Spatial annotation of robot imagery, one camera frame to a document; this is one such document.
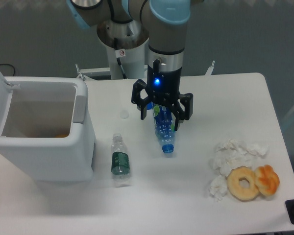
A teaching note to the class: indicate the white open trash bin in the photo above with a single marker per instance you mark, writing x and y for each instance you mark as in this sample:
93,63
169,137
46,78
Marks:
45,127

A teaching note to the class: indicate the clear green label bottle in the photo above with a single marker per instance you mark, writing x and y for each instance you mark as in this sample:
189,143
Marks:
120,164

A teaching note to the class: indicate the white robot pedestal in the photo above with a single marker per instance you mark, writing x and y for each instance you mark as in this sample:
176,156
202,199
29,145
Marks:
126,56

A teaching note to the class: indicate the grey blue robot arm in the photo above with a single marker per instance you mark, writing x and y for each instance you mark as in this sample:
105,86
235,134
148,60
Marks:
165,21

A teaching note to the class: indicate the plain ring donut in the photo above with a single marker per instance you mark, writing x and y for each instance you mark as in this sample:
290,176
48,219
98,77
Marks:
241,184

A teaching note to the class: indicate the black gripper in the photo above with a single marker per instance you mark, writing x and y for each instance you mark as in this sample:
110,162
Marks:
162,88

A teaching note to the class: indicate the orange glazed twisted bun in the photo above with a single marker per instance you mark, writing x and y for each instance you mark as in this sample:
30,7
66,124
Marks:
266,180

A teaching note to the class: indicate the crumpled white tissue upper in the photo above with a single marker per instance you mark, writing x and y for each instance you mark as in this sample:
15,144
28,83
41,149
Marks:
232,154

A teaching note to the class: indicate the blue plastic bottle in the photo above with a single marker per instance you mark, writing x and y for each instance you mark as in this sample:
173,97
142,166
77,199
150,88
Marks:
164,127

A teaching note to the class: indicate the crumpled white tissue lower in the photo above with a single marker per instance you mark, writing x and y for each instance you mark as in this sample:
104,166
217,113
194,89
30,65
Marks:
218,188

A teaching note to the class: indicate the crumpled white tissue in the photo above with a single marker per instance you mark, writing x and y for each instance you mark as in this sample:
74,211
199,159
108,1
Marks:
218,188
232,154

